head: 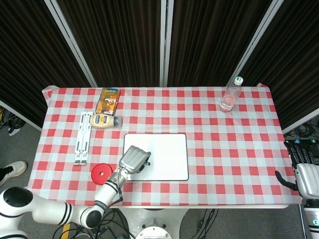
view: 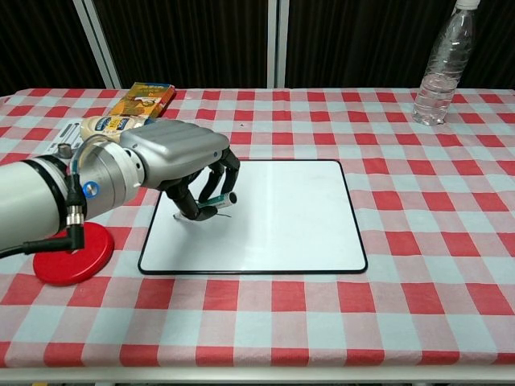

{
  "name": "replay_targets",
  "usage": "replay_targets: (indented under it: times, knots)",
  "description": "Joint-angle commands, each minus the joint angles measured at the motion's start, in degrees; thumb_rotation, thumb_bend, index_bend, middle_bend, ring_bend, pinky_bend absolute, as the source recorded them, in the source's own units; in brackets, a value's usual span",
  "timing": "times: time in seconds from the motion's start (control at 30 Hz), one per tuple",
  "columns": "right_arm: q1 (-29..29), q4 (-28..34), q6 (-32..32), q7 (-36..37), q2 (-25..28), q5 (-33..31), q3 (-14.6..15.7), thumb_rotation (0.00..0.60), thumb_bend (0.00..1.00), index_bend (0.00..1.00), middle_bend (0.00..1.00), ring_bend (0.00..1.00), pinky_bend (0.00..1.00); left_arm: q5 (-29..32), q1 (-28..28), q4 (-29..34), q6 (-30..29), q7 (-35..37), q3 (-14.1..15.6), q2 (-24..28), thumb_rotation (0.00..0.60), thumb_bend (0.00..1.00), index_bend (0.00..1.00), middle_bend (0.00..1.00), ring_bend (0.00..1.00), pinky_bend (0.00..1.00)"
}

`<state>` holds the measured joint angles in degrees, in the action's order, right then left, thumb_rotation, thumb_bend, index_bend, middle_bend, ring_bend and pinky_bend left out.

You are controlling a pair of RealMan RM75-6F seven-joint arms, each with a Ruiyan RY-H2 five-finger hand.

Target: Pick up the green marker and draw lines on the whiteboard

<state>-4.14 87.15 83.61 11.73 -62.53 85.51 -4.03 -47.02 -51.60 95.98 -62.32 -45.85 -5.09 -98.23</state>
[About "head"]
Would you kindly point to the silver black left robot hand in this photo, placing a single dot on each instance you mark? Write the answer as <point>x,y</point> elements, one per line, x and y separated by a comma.
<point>133,159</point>

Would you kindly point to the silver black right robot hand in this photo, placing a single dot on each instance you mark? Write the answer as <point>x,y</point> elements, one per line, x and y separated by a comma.
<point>307,179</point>

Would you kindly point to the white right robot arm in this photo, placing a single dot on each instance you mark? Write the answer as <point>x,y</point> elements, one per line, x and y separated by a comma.
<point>310,219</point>

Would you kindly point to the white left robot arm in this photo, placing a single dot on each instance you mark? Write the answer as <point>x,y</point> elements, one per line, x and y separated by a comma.
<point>107,189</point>

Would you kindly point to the white rectangular board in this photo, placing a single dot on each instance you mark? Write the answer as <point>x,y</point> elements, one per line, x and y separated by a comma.
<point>169,154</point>

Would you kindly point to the red white checkered tablecloth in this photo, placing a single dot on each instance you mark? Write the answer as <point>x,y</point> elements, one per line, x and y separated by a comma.
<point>199,149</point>

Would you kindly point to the black box with green lights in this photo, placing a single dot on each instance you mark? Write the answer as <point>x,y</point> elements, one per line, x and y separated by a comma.
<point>314,144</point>

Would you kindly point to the red disc with hole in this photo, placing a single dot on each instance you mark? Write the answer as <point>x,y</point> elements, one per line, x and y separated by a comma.
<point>96,177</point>

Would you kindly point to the mayonnaise squeeze bottle blue cap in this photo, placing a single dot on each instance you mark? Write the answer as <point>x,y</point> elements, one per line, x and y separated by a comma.
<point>102,121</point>

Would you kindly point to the white folding laptop stand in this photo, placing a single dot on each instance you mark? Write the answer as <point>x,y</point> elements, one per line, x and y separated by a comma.
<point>82,139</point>

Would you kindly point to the yellow printed cardboard box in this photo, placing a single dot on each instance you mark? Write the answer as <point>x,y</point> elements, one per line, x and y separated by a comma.
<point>108,100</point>

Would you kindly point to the clear plastic water bottle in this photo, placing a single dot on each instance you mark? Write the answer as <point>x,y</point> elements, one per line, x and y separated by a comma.
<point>230,98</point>

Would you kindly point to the dark ribbed partition panel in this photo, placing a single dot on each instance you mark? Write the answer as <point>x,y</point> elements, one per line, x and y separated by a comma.
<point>25,49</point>
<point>299,62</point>
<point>117,42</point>
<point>211,42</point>

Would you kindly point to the white sneaker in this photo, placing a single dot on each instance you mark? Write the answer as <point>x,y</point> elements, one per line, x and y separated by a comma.
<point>15,169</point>

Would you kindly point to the white partition base rail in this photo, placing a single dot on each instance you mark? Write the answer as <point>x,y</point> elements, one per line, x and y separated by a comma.
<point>301,120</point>
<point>22,117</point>

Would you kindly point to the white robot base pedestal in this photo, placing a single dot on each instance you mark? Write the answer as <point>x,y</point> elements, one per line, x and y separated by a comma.
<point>154,224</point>

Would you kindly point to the white partition post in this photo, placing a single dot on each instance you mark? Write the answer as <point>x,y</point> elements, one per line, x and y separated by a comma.
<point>166,42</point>
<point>71,42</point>
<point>256,42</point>

